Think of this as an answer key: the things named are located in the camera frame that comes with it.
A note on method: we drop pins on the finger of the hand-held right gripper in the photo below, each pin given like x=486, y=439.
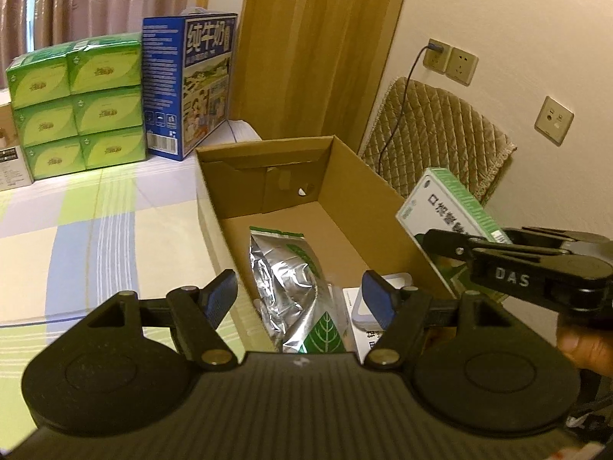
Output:
x=541, y=237
x=450, y=245

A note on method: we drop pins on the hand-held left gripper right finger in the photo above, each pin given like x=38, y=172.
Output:
x=378, y=302

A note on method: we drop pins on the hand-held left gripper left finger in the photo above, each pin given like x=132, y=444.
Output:
x=220, y=297

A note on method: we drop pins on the white plastic case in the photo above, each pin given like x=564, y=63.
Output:
x=359, y=311

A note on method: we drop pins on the green and white medicine box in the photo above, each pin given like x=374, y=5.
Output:
x=440, y=206

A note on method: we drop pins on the white tablet box blue logo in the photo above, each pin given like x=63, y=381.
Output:
x=366, y=341

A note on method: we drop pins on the silver foil bag green leaf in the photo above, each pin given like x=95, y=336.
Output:
x=287, y=278

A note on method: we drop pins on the brown cardboard box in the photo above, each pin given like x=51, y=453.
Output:
x=345, y=172

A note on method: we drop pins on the person's right hand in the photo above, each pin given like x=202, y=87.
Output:
x=582, y=345

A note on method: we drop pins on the quilted beige cushion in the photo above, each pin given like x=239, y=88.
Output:
x=440, y=134

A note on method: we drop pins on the blue milk carton box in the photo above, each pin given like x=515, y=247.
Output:
x=163, y=86

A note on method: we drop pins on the stack of green tissue boxes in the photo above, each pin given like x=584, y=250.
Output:
x=76, y=105

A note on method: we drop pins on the wooden door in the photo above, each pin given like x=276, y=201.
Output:
x=311, y=48

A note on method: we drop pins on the white product box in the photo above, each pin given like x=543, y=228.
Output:
x=12, y=167

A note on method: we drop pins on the round-hole wall socket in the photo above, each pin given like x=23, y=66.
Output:
x=554, y=120

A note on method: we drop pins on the beige wall socket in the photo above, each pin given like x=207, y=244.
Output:
x=463, y=67

